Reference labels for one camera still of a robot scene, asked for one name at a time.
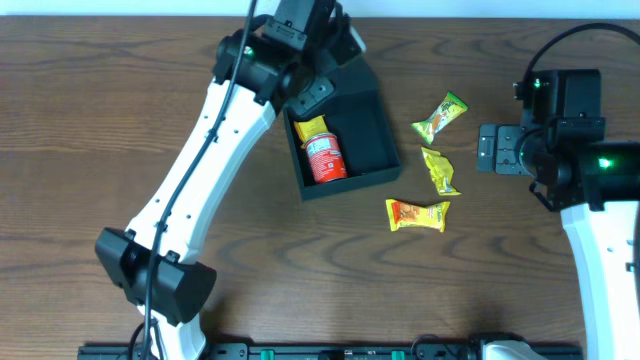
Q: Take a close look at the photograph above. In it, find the small yellow snack packet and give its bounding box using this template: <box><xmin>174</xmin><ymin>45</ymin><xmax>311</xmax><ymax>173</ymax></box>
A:
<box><xmin>294</xmin><ymin>115</ymin><xmax>329</xmax><ymax>148</ymax></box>

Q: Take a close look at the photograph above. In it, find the red cylindrical can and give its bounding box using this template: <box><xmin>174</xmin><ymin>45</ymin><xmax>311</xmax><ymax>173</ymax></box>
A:
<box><xmin>305</xmin><ymin>133</ymin><xmax>348</xmax><ymax>184</ymax></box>

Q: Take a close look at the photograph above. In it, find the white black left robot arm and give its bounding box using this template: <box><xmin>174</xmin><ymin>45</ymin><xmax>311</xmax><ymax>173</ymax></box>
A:
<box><xmin>95</xmin><ymin>15</ymin><xmax>366</xmax><ymax>359</ymax></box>

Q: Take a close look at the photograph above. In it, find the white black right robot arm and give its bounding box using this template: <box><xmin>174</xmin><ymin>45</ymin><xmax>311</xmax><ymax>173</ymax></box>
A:
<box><xmin>477</xmin><ymin>118</ymin><xmax>639</xmax><ymax>359</ymax></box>

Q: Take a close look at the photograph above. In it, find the green yellow snack packet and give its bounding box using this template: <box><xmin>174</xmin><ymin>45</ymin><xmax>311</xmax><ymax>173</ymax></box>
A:
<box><xmin>411</xmin><ymin>92</ymin><xmax>468</xmax><ymax>145</ymax></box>

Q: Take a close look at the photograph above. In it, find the plain yellow snack packet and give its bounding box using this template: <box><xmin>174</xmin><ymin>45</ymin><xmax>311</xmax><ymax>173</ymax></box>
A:
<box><xmin>421</xmin><ymin>147</ymin><xmax>460</xmax><ymax>196</ymax></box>

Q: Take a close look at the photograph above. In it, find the black open gift box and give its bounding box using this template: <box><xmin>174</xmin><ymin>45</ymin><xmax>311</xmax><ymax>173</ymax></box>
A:
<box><xmin>283</xmin><ymin>59</ymin><xmax>402</xmax><ymax>200</ymax></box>

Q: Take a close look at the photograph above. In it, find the yellow orange biscuit packet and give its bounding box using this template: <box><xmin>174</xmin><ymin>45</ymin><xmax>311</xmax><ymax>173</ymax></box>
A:
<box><xmin>385</xmin><ymin>199</ymin><xmax>450</xmax><ymax>232</ymax></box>

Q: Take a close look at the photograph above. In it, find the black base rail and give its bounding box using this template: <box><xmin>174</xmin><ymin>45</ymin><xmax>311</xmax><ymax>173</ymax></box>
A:
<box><xmin>77</xmin><ymin>334</ymin><xmax>584</xmax><ymax>360</ymax></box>

